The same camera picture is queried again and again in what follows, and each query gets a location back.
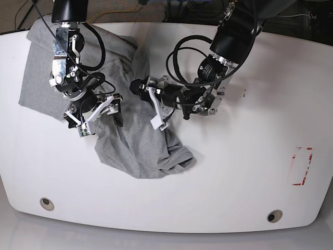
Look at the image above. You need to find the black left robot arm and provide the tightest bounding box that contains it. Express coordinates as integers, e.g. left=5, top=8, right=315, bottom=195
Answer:
left=130, top=1, right=290, bottom=120

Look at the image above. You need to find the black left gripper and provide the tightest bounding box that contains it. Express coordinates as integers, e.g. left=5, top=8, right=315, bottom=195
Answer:
left=130, top=76, right=169, bottom=108

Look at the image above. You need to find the yellow cable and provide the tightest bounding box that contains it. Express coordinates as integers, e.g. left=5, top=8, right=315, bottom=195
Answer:
left=89, top=1, right=141, bottom=24

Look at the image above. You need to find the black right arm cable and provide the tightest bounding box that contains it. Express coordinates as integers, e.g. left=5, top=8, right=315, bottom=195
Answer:
left=31, top=0, right=117, bottom=97

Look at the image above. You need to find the grey t-shirt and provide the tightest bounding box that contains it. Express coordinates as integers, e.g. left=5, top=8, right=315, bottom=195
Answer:
left=19, top=19, right=194, bottom=179

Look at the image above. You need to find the red tape rectangle marking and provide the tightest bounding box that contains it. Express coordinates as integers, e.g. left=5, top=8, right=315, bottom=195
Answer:
left=289, top=147, right=313, bottom=186

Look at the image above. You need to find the left table grommet hole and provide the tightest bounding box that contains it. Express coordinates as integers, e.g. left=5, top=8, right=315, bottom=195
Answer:
left=40, top=197, right=55, bottom=211

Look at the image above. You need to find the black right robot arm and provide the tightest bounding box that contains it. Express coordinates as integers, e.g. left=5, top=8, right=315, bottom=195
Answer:
left=49, top=1, right=123, bottom=136

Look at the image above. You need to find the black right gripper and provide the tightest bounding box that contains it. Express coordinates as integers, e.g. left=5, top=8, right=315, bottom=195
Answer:
left=63, top=94, right=123, bottom=129

